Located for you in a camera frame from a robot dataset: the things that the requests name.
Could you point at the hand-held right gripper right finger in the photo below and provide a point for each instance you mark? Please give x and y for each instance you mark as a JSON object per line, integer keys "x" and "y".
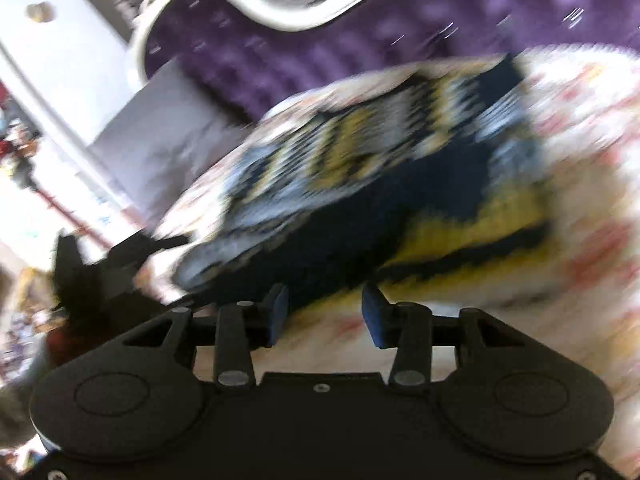
{"x": 377, "y": 321}

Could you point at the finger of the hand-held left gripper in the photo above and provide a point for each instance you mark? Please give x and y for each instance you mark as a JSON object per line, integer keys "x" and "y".
{"x": 150, "y": 246}

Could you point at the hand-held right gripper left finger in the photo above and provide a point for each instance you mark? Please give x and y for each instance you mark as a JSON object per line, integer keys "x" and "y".
{"x": 277, "y": 316}

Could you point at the striped knit sweater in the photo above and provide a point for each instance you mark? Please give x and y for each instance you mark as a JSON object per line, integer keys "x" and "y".
{"x": 380, "y": 180}

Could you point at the grey pillow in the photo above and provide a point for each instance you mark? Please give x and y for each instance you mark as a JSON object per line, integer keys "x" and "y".
{"x": 160, "y": 150}

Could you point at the floral blanket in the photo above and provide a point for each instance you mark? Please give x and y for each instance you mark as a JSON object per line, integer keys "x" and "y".
{"x": 590, "y": 160}

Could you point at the purple tufted chaise sofa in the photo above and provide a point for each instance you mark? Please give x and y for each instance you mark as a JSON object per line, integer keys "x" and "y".
{"x": 350, "y": 45}

